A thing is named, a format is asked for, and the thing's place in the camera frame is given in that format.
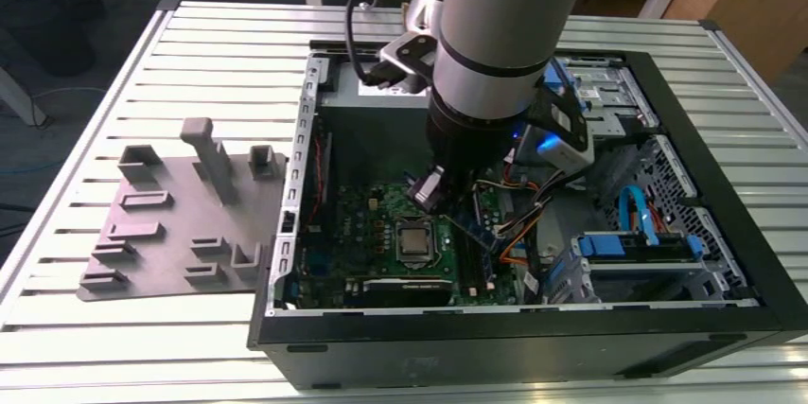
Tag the silver CPU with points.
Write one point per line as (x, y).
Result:
(415, 239)

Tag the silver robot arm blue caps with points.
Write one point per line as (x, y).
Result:
(493, 21)

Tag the green motherboard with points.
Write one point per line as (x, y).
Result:
(373, 233)

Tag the grey metal drive cage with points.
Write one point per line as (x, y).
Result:
(613, 125)

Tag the brown wooden cabinet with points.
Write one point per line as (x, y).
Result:
(758, 6)

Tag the white table leg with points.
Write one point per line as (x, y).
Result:
(22, 96)

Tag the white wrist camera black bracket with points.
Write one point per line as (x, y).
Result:
(569, 153)

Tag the blue drive carrier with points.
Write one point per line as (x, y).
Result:
(555, 75)

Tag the grey power supply unit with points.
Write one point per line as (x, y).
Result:
(366, 139)

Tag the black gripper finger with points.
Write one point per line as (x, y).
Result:
(426, 191)

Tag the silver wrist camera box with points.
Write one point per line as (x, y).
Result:
(405, 56)

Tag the grey metal disk bay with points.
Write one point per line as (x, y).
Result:
(645, 269)

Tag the dark office chair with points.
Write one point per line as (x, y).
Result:
(51, 21)

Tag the grey plastic parts rack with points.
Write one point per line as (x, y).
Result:
(190, 215)

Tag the black open PC case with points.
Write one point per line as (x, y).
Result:
(506, 347)

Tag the black CPU socket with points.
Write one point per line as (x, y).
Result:
(417, 262)

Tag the black graphics card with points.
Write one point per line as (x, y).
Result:
(411, 291)

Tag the hard disk in blue carrier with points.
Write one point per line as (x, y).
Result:
(603, 245)

